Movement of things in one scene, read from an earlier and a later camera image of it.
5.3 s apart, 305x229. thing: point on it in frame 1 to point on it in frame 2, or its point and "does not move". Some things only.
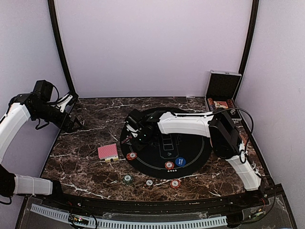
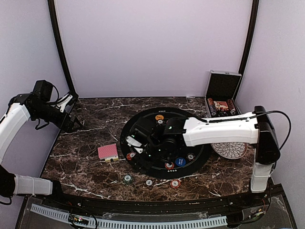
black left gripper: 60,124 does not move
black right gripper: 139,146 to 154,159
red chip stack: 131,156 does not move
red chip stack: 169,165 does not move
